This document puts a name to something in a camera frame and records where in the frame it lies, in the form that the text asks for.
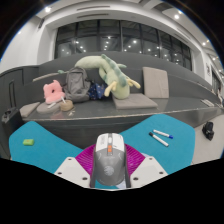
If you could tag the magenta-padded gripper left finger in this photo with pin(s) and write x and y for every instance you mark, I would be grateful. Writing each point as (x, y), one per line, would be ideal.
(71, 168)

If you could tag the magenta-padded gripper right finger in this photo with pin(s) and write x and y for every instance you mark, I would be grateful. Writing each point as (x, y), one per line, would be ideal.
(146, 168)

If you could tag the grey computer mouse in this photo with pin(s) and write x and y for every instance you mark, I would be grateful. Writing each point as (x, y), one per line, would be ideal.
(109, 160)

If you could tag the white marker with black cap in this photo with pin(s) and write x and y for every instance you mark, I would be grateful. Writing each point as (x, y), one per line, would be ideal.
(159, 140)

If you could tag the green eraser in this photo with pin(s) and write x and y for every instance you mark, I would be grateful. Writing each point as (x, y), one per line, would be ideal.
(28, 142)

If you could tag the dark grey stepped bench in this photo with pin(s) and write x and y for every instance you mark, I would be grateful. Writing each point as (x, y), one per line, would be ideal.
(100, 111)

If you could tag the round grey cushion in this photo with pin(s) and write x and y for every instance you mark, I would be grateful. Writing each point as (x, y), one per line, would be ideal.
(46, 108)

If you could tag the flat grey square cushion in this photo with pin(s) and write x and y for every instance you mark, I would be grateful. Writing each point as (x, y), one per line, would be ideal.
(133, 101)

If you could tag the black bag on floor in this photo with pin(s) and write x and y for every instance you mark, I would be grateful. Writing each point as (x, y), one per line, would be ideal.
(208, 130)

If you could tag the small grey seat cushion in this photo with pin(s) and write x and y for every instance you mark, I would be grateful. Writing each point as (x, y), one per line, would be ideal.
(29, 109)

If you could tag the black rolling suitcase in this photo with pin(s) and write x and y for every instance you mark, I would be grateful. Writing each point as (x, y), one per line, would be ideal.
(11, 120)

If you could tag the pink plush toy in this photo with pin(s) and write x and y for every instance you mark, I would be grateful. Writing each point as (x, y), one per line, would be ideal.
(53, 92)

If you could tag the dark blue bag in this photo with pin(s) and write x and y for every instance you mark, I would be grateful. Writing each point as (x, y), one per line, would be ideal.
(96, 90)

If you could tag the grey backpack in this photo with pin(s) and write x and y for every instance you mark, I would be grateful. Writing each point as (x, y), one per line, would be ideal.
(76, 85)

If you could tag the upright grey square cushion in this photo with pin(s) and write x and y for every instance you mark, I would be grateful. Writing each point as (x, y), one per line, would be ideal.
(155, 82)

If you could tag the white paper sheet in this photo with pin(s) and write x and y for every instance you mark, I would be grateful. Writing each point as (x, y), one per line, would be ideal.
(207, 102)

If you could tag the green dragon plush toy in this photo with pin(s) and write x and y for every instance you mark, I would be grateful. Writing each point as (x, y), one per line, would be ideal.
(116, 80)

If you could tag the ceiling lights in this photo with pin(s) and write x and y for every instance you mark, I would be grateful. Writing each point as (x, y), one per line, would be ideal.
(47, 9)

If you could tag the dark glass window wall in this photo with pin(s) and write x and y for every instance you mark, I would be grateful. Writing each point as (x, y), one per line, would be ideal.
(110, 36)

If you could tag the black wall speaker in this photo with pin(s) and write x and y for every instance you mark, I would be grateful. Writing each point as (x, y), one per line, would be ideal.
(40, 23)

